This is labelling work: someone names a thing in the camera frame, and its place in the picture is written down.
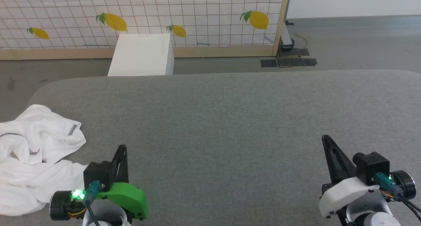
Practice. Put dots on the white long-sleeve shirt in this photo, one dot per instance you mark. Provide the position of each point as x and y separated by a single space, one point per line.
36 140

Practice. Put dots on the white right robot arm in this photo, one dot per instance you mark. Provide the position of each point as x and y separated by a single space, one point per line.
371 216

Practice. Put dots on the grey metal support bracket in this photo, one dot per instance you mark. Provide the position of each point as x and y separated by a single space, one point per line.
286 38

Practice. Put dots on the white box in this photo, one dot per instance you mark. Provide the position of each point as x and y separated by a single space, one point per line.
141 56

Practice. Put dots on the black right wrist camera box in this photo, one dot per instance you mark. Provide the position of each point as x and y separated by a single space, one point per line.
371 165

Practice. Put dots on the lemon print grid panel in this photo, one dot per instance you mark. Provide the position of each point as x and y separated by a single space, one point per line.
148 9

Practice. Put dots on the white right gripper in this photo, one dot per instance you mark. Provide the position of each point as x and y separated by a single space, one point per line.
342 193

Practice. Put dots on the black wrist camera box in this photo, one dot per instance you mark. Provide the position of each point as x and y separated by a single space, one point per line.
97 171
371 165

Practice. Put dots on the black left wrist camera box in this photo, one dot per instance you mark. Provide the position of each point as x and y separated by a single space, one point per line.
97 171

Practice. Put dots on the small black floor mat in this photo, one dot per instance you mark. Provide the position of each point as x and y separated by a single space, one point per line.
269 63

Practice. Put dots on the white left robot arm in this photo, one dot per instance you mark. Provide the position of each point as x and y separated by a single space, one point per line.
108 217

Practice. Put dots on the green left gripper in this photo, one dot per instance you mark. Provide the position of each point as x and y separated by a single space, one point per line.
126 194

